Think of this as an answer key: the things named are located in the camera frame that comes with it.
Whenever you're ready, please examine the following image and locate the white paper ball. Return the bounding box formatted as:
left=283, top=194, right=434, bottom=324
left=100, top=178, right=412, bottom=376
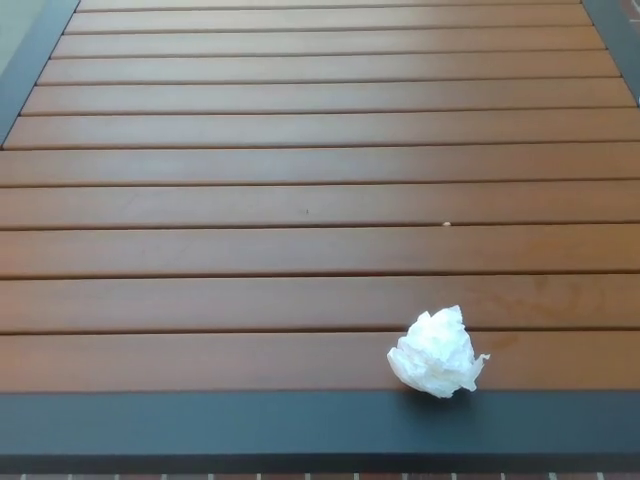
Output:
left=385, top=304, right=492, bottom=400

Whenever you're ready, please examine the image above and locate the wooden slat table dark frame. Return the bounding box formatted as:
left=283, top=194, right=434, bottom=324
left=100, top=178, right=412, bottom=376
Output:
left=0, top=0, right=640, bottom=470

